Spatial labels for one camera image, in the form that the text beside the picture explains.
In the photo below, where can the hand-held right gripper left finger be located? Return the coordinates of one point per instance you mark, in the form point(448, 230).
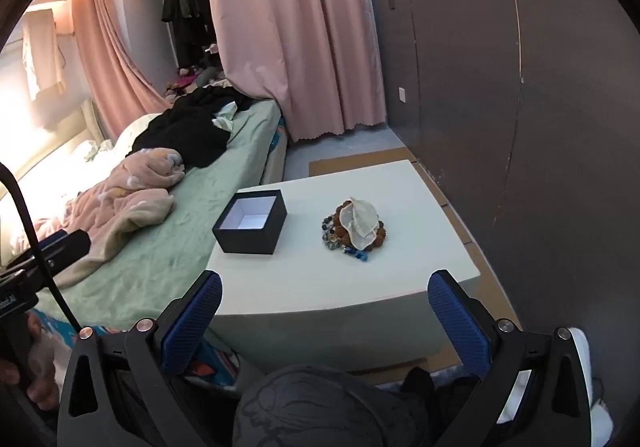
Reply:
point(192, 322)

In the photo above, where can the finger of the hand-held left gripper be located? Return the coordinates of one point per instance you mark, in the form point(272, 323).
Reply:
point(67, 244)

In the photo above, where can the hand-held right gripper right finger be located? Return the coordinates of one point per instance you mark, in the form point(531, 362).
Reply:
point(457, 322)

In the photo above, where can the black box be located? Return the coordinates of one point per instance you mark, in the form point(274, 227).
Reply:
point(250, 232)

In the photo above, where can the cream cloth pouch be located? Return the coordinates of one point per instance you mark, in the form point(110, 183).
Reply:
point(360, 222)

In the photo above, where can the pile of beaded jewelry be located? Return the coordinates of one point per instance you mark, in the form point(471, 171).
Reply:
point(332, 233)

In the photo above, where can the person's left hand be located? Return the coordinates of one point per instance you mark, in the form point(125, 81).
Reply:
point(45, 367)

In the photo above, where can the pink fleece blanket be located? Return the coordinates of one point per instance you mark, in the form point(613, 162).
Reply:
point(125, 197)

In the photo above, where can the bed with green sheet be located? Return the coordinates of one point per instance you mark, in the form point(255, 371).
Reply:
point(165, 247)

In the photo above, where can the white table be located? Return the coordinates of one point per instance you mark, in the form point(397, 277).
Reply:
point(310, 282)

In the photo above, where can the beige headboard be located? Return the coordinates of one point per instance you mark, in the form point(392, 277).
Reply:
point(92, 119)

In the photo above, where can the white pillow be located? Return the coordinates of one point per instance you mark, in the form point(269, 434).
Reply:
point(127, 132)

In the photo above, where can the white shoe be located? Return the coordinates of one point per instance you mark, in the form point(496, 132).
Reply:
point(586, 357)

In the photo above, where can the person's dark trouser leg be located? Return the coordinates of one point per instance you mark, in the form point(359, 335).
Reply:
point(325, 407)

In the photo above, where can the black clothing heap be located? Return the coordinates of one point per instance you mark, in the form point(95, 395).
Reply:
point(185, 127)

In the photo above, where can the narrow pink curtain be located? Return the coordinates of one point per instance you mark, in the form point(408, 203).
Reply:
point(120, 67)

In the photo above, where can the hanging cream garment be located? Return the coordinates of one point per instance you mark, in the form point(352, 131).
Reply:
point(42, 52)

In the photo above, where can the pale green cloth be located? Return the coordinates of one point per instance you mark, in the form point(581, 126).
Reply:
point(225, 117)

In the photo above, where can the dark brown wardrobe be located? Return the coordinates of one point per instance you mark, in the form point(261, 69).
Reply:
point(500, 77)

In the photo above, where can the hanging dark clothes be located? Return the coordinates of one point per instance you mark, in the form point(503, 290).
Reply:
point(185, 2)

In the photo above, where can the wide pink curtain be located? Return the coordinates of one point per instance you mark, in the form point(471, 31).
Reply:
point(290, 27)

